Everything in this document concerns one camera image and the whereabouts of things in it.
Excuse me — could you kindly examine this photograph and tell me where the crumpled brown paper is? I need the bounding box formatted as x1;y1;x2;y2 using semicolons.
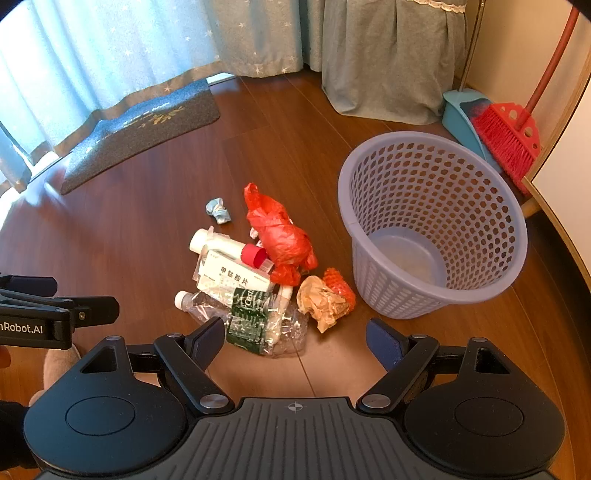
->
296;275;352;334

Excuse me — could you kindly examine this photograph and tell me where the grey doormat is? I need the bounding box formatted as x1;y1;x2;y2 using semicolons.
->
60;78;221;195

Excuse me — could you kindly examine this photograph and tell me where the red plastic bag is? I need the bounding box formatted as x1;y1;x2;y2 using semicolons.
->
244;182;319;287

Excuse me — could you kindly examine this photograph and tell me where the grey-green furniture cover cloth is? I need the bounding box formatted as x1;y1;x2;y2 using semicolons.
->
321;0;468;126

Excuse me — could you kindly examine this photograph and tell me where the light blue star curtain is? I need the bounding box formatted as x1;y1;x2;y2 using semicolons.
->
0;0;325;195

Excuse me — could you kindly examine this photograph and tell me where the beige fuzzy slipper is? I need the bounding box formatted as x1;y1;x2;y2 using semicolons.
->
42;347;83;402

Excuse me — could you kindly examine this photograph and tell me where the blue dustpan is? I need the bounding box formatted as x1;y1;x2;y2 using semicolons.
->
442;0;504;174

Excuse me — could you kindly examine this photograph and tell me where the white plastic bottle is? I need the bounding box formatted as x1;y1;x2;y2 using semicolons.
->
188;228;232;254

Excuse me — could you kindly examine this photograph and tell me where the crushed clear plastic bottle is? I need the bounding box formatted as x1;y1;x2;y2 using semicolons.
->
174;288;309;358

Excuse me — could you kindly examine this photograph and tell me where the red bottle cap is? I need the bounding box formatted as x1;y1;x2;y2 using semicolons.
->
240;244;269;268

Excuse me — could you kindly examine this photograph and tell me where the red broom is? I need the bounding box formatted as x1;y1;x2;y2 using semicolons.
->
471;4;580;183

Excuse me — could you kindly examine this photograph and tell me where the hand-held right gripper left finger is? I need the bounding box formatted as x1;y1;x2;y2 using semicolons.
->
78;318;235;414

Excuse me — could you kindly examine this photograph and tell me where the orange fluffy ball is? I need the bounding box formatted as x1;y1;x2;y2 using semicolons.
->
322;268;357;315

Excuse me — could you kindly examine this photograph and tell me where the purple plastic mesh basket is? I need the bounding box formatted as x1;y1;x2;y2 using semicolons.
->
338;131;528;320

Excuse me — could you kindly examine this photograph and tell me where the blue face mask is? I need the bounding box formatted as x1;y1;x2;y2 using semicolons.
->
205;198;232;225

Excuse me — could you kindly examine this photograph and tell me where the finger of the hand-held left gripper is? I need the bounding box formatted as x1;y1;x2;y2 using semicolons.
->
0;274;59;298
52;296;121;328

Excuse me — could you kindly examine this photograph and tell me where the white wooden-framed board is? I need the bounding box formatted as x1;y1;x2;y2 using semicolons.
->
522;60;591;296

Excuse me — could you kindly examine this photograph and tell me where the white medicine box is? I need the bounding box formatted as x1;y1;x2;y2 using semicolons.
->
196;249;277;294

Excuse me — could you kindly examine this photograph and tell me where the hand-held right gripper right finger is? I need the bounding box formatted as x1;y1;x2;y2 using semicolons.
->
355;318;511;414

